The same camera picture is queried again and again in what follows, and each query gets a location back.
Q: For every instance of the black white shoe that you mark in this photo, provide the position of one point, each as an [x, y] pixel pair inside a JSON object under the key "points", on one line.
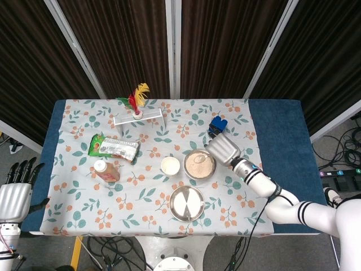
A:
{"points": [[332, 196]]}

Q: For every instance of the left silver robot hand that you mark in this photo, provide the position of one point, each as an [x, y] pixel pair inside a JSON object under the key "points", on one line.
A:
{"points": [[12, 200]]}

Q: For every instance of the steel plate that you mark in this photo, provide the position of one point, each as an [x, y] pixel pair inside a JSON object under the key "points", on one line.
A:
{"points": [[187, 203]]}

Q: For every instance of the floral tablecloth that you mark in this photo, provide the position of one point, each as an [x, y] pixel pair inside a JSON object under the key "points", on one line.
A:
{"points": [[141, 203]]}

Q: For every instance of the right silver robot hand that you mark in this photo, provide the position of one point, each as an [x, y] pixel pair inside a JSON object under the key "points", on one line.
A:
{"points": [[224, 149]]}

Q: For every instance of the dark partition panel white frame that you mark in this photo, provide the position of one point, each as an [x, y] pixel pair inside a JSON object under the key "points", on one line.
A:
{"points": [[34, 70], [121, 48], [225, 48], [318, 65]]}

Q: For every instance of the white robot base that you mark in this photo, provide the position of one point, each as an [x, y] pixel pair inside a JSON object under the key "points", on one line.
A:
{"points": [[173, 245]]}

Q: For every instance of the blue toy block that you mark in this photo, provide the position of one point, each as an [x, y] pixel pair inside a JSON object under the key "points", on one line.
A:
{"points": [[220, 122]]}

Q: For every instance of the blue table cover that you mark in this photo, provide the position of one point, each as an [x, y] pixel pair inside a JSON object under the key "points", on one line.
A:
{"points": [[276, 130]]}

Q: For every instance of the steel bowl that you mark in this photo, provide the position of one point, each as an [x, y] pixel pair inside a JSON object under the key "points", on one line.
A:
{"points": [[199, 178]]}

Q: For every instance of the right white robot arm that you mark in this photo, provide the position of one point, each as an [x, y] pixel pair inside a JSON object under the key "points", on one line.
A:
{"points": [[287, 209]]}

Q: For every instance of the orange sauce bottle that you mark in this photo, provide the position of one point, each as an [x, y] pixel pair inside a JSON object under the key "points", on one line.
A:
{"points": [[108, 173]]}

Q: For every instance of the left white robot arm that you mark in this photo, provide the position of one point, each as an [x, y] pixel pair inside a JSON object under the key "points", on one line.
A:
{"points": [[7, 238]]}

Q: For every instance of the colourful feather shuttlecock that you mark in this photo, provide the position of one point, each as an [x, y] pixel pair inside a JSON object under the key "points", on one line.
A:
{"points": [[135, 100]]}

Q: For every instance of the white paper cup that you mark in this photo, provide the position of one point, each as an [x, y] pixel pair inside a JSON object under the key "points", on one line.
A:
{"points": [[170, 165]]}

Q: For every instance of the green silver snack packet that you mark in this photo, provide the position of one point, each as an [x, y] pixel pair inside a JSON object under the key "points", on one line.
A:
{"points": [[115, 148]]}

